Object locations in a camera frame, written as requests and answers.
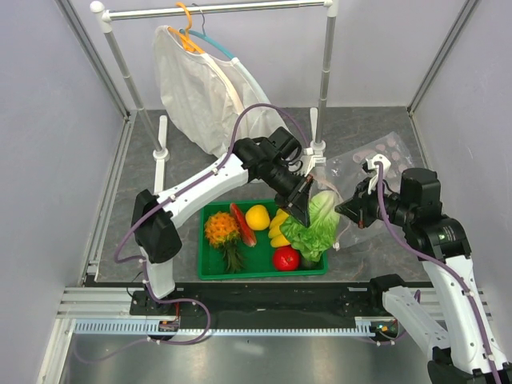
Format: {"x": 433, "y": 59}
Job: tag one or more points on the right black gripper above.
{"x": 358, "y": 209}

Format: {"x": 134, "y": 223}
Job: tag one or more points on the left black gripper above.
{"x": 299, "y": 204}

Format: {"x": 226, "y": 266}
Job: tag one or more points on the green plastic lettuce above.
{"x": 312, "y": 241}

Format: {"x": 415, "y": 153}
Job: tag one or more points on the clear dotted zip top bag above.
{"x": 342, "y": 173}

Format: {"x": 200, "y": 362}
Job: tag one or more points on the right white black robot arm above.
{"x": 464, "y": 349}

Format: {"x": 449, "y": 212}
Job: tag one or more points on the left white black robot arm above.
{"x": 279, "y": 161}

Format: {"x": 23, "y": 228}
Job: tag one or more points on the yellow banana bunch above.
{"x": 275, "y": 235}

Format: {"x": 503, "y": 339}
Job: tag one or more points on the yellow lemon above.
{"x": 257, "y": 218}

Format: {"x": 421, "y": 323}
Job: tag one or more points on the red tomato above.
{"x": 286, "y": 258}

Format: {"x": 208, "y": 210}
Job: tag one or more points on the red watermelon slice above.
{"x": 247, "y": 235}

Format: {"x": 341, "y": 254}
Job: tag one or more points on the dark green avocado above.
{"x": 306, "y": 264}

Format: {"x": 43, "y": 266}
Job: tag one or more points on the green plastic tray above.
{"x": 258, "y": 260}

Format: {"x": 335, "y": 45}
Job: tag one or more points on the orange plastic pineapple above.
{"x": 222, "y": 233}

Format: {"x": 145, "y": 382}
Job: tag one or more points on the white garment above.
{"x": 203, "y": 95}

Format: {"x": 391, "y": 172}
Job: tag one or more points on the teal clothes hanger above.
{"x": 203, "y": 36}

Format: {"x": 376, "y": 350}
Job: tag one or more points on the orange clothes hanger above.
{"x": 184, "y": 37}

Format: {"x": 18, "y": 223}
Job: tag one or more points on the silver white clothes rack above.
{"x": 161, "y": 154}

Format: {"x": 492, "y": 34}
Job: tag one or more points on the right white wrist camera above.
{"x": 377, "y": 166}

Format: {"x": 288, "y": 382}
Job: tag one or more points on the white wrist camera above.
{"x": 377, "y": 166}
{"x": 310, "y": 159}

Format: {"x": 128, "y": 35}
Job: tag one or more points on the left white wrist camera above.
{"x": 310, "y": 159}

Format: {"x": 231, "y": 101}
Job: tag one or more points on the white slotted cable duct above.
{"x": 146, "y": 327}

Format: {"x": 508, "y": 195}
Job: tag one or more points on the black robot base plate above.
{"x": 283, "y": 305}

